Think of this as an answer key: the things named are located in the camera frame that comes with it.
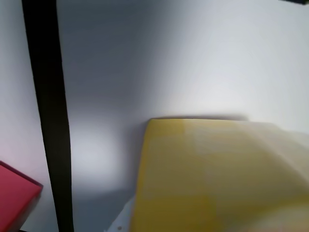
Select white plastic gripper finger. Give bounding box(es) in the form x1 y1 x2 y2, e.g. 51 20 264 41
103 197 135 232

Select yellow paper box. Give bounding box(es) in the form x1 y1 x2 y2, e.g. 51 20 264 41
129 117 309 232

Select pink paper box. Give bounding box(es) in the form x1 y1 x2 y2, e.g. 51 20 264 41
0 160 44 232

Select white paper sheet marked 1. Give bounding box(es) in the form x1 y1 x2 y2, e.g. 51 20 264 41
55 0 309 232

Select white paper sheet marked 2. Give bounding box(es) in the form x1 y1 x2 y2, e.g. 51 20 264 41
0 0 60 232

